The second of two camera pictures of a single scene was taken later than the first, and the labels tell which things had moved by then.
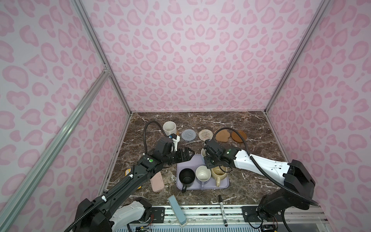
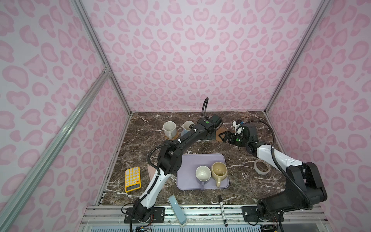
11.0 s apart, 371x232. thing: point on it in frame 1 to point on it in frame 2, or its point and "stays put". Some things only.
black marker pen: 222,210 stays put
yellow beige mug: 219,174 stays put
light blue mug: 203,152 to 186,127
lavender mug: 203,174 stays put
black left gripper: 182,158 to 213,135
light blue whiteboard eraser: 178,210 stays put
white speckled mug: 169,127 stays put
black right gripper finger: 208,162 to 225,136
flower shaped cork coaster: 222,136 stays put
